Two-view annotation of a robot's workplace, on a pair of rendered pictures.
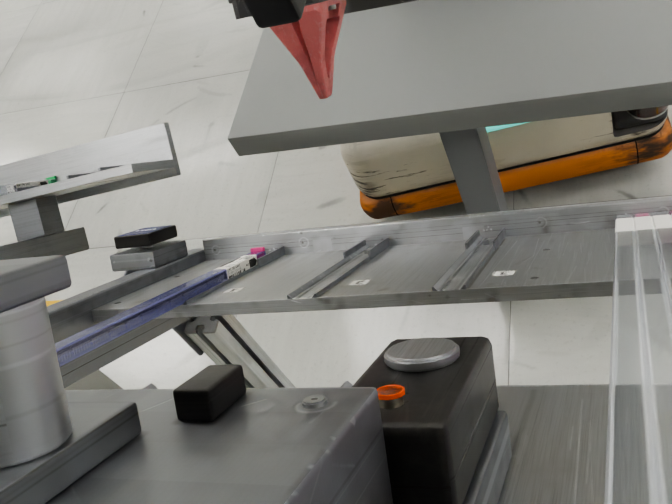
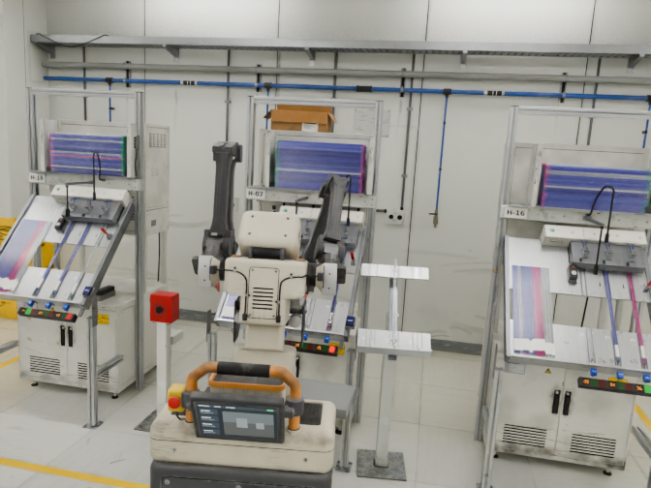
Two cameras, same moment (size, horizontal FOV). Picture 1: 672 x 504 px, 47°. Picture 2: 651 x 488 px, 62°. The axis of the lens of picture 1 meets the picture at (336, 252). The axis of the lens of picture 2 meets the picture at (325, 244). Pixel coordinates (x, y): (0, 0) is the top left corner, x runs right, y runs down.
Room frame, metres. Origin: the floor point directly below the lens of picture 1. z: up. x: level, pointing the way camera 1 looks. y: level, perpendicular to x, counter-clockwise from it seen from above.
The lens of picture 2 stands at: (2.90, -0.95, 1.61)
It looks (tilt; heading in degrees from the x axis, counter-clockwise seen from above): 10 degrees down; 158
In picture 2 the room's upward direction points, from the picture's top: 3 degrees clockwise
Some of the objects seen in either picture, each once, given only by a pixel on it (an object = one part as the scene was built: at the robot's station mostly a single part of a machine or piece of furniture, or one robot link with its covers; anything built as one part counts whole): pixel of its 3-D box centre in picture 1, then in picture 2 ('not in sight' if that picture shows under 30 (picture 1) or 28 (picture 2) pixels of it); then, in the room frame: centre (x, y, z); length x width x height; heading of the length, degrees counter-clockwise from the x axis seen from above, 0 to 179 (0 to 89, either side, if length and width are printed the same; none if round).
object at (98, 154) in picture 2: not in sight; (99, 239); (-0.94, -1.01, 0.95); 1.35 x 0.82 x 1.90; 147
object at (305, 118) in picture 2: not in sight; (316, 116); (-0.30, 0.24, 1.82); 0.68 x 0.30 x 0.20; 57
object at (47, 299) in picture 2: not in sight; (82, 289); (-0.76, -1.11, 0.66); 1.01 x 0.73 x 1.31; 147
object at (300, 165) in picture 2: not in sight; (320, 166); (0.01, 0.17, 1.52); 0.51 x 0.13 x 0.27; 57
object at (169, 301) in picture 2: not in sight; (164, 359); (-0.13, -0.67, 0.39); 0.24 x 0.24 x 0.78; 57
